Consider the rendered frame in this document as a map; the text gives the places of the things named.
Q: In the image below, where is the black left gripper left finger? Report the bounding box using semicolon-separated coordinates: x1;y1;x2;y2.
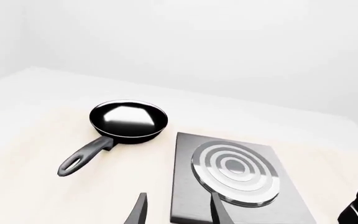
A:
123;192;148;224

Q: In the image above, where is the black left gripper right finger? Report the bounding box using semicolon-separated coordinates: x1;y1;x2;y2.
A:
210;191;230;224

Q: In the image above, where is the flat black stove plate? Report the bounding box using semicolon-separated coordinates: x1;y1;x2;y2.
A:
170;131;318;224

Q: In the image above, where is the black frying pan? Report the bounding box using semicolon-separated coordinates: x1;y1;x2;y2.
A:
57;99;169;177

